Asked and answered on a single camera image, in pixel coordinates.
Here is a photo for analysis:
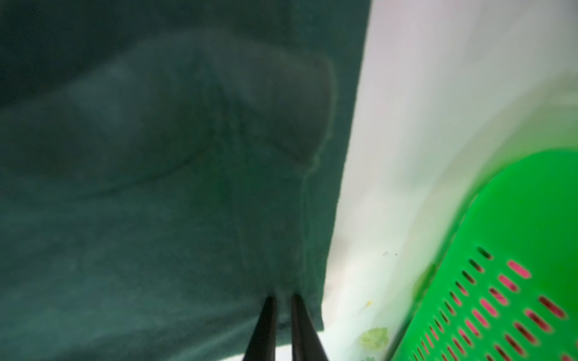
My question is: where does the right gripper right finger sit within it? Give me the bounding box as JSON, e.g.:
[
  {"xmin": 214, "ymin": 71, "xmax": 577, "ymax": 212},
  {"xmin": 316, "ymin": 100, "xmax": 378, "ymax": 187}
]
[{"xmin": 291, "ymin": 294, "xmax": 328, "ymax": 361}]

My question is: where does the green plastic laundry basket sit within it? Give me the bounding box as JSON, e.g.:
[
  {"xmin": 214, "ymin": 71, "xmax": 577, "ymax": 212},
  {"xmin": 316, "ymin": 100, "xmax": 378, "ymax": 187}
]
[{"xmin": 392, "ymin": 150, "xmax": 577, "ymax": 360}]

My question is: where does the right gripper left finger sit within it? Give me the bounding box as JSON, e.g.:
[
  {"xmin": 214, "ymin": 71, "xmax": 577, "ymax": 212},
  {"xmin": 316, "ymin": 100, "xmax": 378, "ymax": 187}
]
[{"xmin": 242, "ymin": 296, "xmax": 277, "ymax": 361}]

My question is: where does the dark green t-shirt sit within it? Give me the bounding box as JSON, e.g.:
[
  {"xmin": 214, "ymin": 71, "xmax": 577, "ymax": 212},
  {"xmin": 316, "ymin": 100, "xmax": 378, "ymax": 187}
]
[{"xmin": 1, "ymin": 1, "xmax": 371, "ymax": 360}]

